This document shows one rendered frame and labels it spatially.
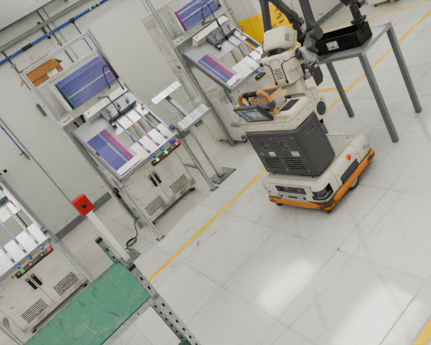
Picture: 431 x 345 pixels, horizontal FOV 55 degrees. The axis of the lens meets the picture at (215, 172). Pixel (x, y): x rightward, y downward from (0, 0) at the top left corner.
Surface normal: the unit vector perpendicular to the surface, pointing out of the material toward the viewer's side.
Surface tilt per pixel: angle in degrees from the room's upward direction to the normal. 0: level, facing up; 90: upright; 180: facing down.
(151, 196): 90
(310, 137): 90
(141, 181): 90
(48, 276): 90
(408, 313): 0
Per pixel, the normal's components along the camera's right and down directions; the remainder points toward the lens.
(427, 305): -0.49, -0.77
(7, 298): 0.52, 0.10
